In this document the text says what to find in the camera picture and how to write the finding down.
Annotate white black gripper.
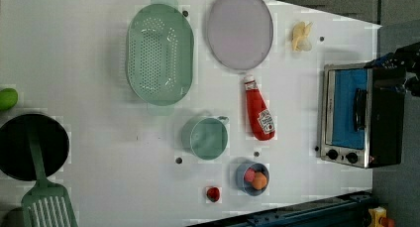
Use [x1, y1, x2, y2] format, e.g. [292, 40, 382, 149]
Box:
[365, 43, 419, 97]

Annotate red plush ketchup bottle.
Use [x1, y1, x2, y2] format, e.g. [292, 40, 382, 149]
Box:
[244, 74, 275, 141]

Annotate silver black toaster oven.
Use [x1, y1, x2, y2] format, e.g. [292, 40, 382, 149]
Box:
[318, 63, 406, 169]

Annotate peeled toy banana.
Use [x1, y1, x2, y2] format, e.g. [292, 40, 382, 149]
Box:
[292, 22, 312, 52]

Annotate lavender round plate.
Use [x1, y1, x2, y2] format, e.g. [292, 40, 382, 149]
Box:
[206, 0, 273, 70]

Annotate orange toy fruit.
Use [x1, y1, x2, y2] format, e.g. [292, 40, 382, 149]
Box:
[252, 171, 267, 190]

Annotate pink toy fruit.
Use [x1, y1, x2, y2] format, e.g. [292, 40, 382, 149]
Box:
[244, 169, 256, 182]

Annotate blue small bowl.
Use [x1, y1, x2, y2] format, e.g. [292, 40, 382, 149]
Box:
[236, 162, 269, 196]

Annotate green cup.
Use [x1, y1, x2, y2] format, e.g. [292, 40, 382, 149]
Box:
[181, 116, 229, 161]

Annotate red toy strawberry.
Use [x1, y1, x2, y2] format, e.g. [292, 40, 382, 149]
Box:
[206, 186, 221, 202]

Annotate green perforated colander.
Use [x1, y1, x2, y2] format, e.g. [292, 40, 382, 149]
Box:
[126, 0, 194, 116]

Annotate green slotted spatula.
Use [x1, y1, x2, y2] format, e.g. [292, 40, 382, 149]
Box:
[21, 121, 78, 227]

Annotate green toy fruit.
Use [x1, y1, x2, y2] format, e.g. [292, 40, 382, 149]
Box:
[0, 88, 19, 111]

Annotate black frying pan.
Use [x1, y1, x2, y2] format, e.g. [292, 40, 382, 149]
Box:
[0, 114, 69, 181]

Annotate blue metal frame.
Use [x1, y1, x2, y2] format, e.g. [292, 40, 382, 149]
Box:
[188, 191, 378, 227]

